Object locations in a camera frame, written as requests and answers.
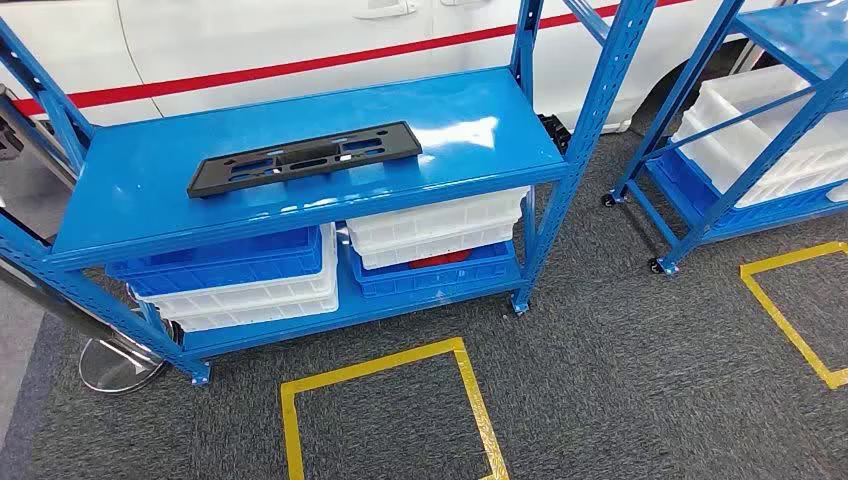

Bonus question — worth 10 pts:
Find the black plastic plate frame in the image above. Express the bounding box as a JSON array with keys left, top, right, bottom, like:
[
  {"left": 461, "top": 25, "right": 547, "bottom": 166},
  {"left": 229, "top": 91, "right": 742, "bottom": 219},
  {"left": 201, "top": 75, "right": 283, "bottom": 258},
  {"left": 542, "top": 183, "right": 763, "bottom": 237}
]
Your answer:
[{"left": 186, "top": 121, "right": 424, "bottom": 200}]

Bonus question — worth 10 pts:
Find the red part in bin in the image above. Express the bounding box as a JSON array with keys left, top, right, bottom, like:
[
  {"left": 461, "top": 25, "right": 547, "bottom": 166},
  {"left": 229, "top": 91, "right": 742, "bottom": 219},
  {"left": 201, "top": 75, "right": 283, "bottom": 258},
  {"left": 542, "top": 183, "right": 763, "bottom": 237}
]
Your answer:
[{"left": 408, "top": 250, "right": 473, "bottom": 270}]

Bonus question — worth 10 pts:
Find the blue metal shelf rack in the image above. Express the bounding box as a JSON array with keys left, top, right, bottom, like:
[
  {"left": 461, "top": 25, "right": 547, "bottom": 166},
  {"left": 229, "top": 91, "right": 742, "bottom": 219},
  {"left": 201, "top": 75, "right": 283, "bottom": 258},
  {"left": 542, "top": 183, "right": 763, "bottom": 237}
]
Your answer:
[
  {"left": 0, "top": 0, "right": 657, "bottom": 388},
  {"left": 601, "top": 0, "right": 848, "bottom": 277}
]

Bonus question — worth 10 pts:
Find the red barrier belt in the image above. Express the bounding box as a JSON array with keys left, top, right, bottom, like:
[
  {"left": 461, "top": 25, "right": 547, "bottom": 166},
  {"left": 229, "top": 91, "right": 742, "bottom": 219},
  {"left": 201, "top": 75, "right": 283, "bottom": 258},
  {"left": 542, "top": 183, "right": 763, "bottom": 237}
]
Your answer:
[{"left": 11, "top": 0, "right": 694, "bottom": 118}]

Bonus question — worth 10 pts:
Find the white car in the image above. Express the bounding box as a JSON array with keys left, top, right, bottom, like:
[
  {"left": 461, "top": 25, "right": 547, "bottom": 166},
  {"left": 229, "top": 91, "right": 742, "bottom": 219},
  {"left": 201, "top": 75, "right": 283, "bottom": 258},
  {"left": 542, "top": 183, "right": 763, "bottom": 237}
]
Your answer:
[{"left": 0, "top": 0, "right": 796, "bottom": 134}]

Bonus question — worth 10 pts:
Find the chrome stanchion with round base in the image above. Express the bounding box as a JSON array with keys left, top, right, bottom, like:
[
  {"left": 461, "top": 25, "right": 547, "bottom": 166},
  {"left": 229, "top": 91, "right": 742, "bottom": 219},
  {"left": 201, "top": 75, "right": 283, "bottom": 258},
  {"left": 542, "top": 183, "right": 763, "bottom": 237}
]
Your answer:
[{"left": 0, "top": 260, "right": 172, "bottom": 397}]

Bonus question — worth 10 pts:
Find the black plastic bracket part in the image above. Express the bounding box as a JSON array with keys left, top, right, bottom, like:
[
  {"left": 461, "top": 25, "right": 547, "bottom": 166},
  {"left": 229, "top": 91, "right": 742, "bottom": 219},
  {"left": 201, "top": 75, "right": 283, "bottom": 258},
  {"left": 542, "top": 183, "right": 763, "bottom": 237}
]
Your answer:
[{"left": 537, "top": 113, "right": 572, "bottom": 155}]

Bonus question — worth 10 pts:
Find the stanchion post with black head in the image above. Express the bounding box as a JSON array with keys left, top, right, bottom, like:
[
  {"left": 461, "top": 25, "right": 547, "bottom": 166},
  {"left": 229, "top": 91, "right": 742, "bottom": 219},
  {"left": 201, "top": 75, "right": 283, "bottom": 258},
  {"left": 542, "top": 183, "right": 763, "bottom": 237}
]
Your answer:
[{"left": 0, "top": 84, "right": 79, "bottom": 190}]

